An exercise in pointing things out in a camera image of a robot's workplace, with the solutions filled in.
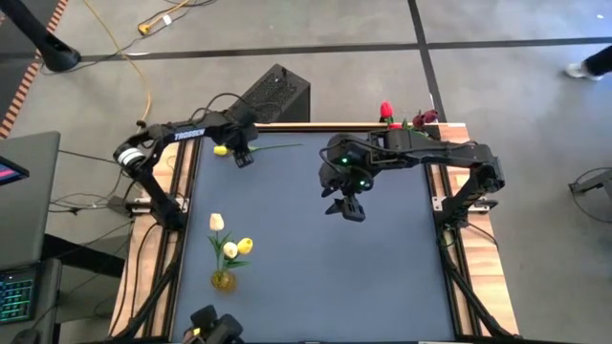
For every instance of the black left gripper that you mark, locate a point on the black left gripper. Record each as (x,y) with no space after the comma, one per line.
(244,136)

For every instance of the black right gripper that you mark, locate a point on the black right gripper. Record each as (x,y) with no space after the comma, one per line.
(351,179)

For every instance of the yellow artificial tulip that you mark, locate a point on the yellow artificial tulip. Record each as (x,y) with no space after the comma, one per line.
(246,245)
(220,151)

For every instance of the cream artificial tulip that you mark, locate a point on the cream artificial tulip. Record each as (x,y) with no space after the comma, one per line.
(230,250)
(216,222)

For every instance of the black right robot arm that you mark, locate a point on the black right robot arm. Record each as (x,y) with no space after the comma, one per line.
(430,150)

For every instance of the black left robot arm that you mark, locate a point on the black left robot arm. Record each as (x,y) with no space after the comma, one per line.
(189,135)

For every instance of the yellow glass vase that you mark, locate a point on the yellow glass vase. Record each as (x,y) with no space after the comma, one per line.
(223,281)

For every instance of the black perforated computer case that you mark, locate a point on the black perforated computer case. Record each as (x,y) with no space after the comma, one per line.
(277,93)

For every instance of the blue grey table mat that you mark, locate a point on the blue grey table mat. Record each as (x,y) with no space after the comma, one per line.
(306,267)

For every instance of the black rounded object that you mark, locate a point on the black rounded object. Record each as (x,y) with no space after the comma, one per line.
(225,329)

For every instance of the black stand pole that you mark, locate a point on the black stand pole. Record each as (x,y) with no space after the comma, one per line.
(43,40)

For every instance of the small tilted display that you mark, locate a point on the small tilted display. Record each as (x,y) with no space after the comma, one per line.
(9,173)

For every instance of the black floor mat striped edge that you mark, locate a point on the black floor mat striped edge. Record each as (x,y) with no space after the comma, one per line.
(9,91)

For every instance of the backlit keyboard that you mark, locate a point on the backlit keyboard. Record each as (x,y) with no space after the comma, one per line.
(16,296)

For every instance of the person's foot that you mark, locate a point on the person's foot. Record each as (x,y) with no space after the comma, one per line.
(578,70)

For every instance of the person's leg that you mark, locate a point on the person's leg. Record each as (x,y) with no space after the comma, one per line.
(601,61)

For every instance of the black aluminium table frame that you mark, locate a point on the black aluminium table frame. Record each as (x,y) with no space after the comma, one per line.
(454,306)

